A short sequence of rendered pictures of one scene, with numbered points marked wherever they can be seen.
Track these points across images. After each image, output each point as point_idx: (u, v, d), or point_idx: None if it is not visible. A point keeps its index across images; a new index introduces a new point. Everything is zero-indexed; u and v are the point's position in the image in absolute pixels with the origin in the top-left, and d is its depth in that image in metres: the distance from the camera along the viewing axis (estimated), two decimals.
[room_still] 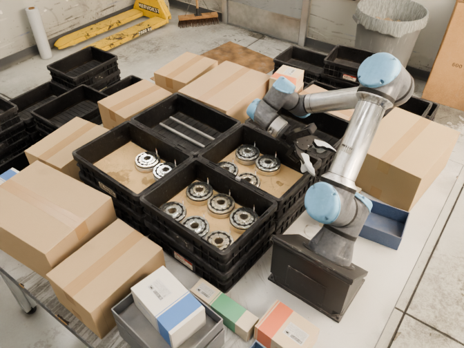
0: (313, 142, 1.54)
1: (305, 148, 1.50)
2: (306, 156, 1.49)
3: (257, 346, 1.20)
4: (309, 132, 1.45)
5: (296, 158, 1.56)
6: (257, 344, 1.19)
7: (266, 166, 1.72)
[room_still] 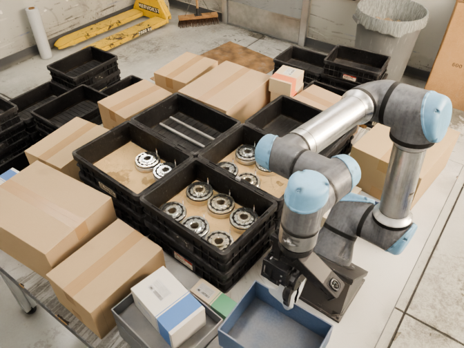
0: None
1: (296, 288, 0.88)
2: (294, 294, 0.91)
3: (258, 288, 1.00)
4: (331, 299, 0.84)
5: (268, 272, 0.91)
6: (257, 285, 0.99)
7: None
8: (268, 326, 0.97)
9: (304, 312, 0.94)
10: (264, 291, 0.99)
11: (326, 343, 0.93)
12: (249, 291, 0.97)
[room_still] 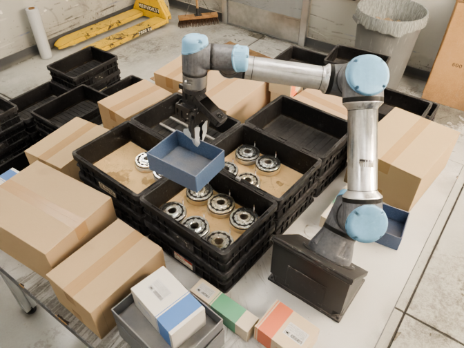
0: (203, 120, 1.36)
1: (197, 123, 1.33)
2: (198, 130, 1.35)
3: (179, 136, 1.44)
4: (217, 124, 1.28)
5: (181, 114, 1.35)
6: (178, 133, 1.43)
7: (266, 166, 1.72)
8: (185, 159, 1.41)
9: (206, 145, 1.38)
10: (183, 137, 1.43)
11: (221, 166, 1.37)
12: (171, 136, 1.42)
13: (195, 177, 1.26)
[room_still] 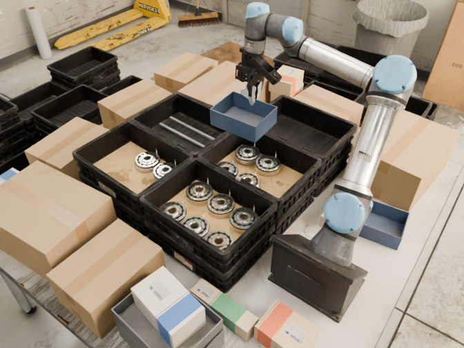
0: (258, 81, 1.56)
1: (255, 83, 1.52)
2: (255, 89, 1.55)
3: (235, 97, 1.64)
4: (273, 83, 1.48)
5: (239, 76, 1.55)
6: (234, 94, 1.63)
7: (266, 166, 1.72)
8: (241, 117, 1.61)
9: (261, 103, 1.58)
10: (238, 97, 1.63)
11: (274, 121, 1.57)
12: (229, 96, 1.62)
13: (255, 128, 1.46)
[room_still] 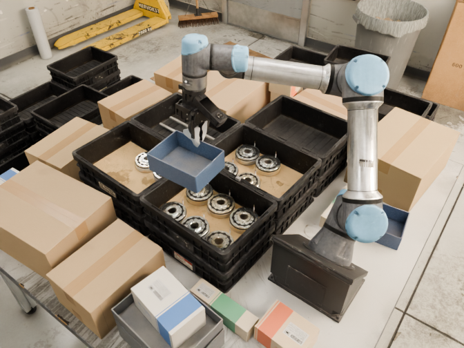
0: (203, 120, 1.36)
1: (197, 123, 1.32)
2: (198, 130, 1.35)
3: (179, 136, 1.44)
4: (217, 125, 1.28)
5: (181, 115, 1.35)
6: (177, 134, 1.43)
7: (266, 166, 1.72)
8: (185, 160, 1.41)
9: (206, 146, 1.38)
10: (182, 137, 1.43)
11: (221, 166, 1.37)
12: (171, 137, 1.42)
13: (195, 178, 1.26)
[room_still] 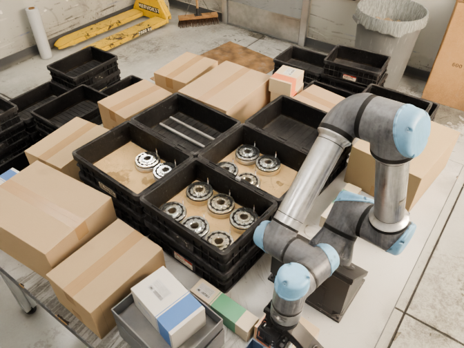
0: None
1: None
2: None
3: (254, 344, 1.19)
4: None
5: (262, 335, 1.09)
6: (253, 342, 1.18)
7: (266, 166, 1.72)
8: None
9: None
10: (259, 347, 1.18)
11: None
12: None
13: None
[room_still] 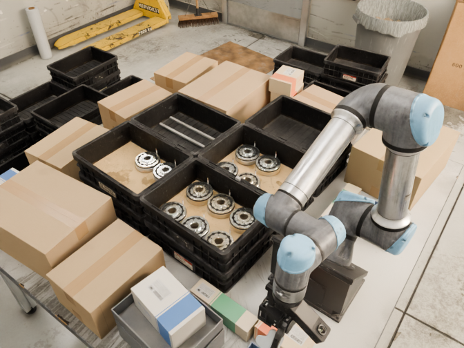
0: None
1: (288, 331, 1.00)
2: (282, 342, 1.01)
3: None
4: (318, 342, 0.96)
5: (264, 316, 1.03)
6: (253, 346, 1.19)
7: (266, 166, 1.72)
8: None
9: None
10: None
11: None
12: None
13: None
